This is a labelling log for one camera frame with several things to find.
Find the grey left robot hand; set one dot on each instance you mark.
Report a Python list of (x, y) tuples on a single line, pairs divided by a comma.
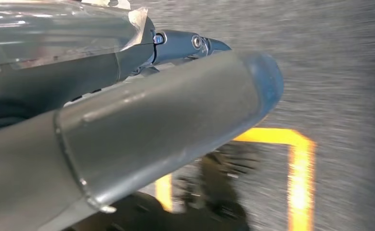
[(142, 127)]

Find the yellow floor tape square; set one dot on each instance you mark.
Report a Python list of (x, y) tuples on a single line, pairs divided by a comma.
[(300, 178)]

